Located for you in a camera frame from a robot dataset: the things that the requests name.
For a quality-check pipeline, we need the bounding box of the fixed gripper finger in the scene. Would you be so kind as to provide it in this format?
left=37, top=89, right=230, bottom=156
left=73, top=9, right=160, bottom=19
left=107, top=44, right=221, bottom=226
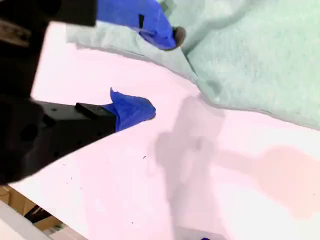
left=42, top=87, right=156, bottom=171

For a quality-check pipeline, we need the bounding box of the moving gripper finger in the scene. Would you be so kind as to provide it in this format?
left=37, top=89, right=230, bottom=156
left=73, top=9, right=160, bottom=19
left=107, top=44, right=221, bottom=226
left=51, top=0, right=187, bottom=51

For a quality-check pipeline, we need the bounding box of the pale green T-shirt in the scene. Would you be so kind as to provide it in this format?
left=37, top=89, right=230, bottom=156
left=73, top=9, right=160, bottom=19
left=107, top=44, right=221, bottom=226
left=66, top=0, right=320, bottom=131

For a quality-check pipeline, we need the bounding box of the brown cardboard box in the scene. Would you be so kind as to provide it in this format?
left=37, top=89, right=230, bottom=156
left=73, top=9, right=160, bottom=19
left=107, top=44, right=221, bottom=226
left=0, top=185, right=36, bottom=218

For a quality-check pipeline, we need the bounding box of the pale side table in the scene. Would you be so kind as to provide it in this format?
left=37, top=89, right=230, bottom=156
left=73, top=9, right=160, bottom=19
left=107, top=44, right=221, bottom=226
left=0, top=199, right=48, bottom=240

